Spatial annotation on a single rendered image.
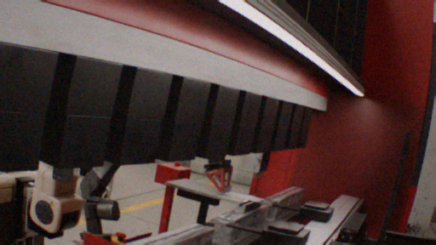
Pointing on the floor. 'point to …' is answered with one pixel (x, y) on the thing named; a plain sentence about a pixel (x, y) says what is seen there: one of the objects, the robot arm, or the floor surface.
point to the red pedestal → (174, 172)
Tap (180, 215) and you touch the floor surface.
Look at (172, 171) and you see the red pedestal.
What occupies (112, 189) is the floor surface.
